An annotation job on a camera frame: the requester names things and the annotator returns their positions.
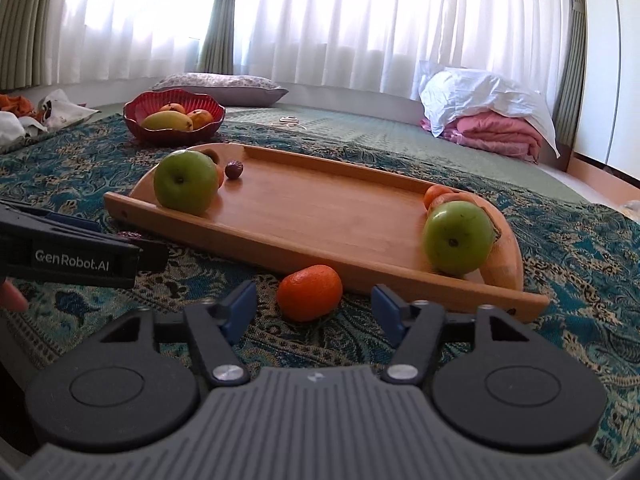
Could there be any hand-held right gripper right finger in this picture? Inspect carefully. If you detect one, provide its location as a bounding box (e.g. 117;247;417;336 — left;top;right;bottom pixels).
371;284;538;387

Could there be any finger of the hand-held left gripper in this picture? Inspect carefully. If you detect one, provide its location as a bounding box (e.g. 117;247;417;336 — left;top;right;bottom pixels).
134;238;170;275
0;200;103;235

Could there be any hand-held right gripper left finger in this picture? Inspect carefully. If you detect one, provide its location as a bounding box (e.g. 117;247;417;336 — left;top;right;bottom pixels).
97;280;259;389

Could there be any green apple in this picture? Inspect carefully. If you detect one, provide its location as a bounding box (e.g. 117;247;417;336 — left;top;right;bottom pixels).
422;201;496;277
153;151;221;217

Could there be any wooden tray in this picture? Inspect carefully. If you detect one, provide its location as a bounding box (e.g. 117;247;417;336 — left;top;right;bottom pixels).
103;142;551;323

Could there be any person's left hand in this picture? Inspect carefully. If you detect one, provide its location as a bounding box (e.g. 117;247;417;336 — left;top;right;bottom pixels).
0;280;29;314

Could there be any white cloth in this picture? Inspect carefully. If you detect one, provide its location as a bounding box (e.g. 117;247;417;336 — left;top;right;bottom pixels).
0;110;48;145

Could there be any white plastic bag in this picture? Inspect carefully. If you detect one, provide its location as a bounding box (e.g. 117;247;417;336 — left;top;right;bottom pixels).
37;89;99;132

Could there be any red scalloped bowl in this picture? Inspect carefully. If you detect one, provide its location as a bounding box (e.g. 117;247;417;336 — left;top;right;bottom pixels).
123;89;226;147

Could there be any orange cloth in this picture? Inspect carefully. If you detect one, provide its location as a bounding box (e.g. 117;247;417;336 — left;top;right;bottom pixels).
0;93;34;117

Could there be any yellow mango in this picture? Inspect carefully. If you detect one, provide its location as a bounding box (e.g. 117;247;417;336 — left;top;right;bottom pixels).
141;111;194;132

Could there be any green woven mat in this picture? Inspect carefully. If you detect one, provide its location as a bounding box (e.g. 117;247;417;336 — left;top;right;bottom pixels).
220;105;598;207

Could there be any grey patterned pillow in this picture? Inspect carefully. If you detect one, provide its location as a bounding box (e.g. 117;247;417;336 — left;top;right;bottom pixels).
152;73;290;108

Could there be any teal paisley blanket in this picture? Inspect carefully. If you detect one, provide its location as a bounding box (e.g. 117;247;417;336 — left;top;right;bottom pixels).
0;112;640;467

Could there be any green curtain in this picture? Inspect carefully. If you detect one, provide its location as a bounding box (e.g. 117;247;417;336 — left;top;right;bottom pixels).
198;0;238;76
0;0;77;90
554;0;589;137

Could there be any pink folded quilt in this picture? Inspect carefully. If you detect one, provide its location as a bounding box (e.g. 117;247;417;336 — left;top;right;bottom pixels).
421;112;543;163

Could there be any white pillow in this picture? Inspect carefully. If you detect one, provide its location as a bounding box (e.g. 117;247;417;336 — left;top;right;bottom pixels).
419;67;561;158

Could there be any white sheer curtain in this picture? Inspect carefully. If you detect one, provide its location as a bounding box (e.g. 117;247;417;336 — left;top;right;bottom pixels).
65;0;571;103

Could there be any white wardrobe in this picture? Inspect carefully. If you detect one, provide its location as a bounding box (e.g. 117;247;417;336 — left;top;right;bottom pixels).
570;0;640;182

